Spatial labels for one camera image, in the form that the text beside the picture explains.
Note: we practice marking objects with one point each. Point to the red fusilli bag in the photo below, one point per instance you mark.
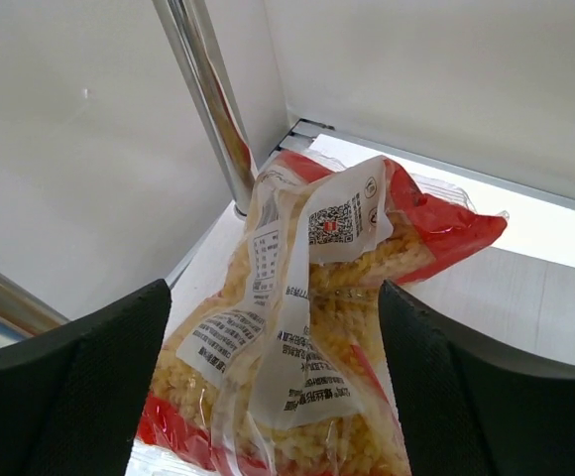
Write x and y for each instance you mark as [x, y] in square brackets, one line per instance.
[283, 370]

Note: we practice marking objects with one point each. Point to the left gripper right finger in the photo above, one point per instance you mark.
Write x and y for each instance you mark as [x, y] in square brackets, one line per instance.
[470, 404]

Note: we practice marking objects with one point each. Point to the white two-tier metal shelf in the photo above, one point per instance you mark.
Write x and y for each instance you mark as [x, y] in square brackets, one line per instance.
[130, 132]

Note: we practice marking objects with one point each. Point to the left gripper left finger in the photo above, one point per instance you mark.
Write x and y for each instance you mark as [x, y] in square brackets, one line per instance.
[71, 399]

